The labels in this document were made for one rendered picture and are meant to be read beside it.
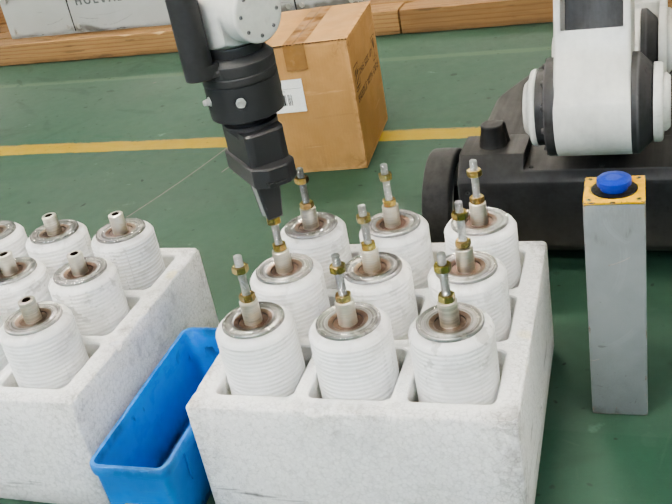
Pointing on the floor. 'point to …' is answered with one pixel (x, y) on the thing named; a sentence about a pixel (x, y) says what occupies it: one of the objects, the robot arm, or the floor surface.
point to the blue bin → (160, 432)
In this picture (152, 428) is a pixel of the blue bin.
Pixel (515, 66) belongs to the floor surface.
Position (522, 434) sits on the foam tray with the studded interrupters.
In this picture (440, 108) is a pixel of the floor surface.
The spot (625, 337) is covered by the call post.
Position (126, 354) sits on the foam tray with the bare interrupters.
